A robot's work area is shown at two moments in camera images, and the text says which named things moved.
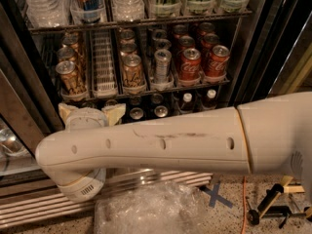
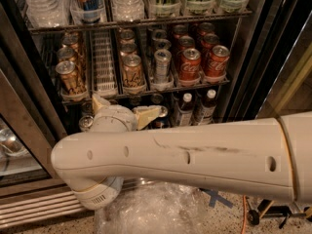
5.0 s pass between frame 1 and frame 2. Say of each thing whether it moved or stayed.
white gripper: moved
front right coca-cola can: stayed
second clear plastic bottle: stayed
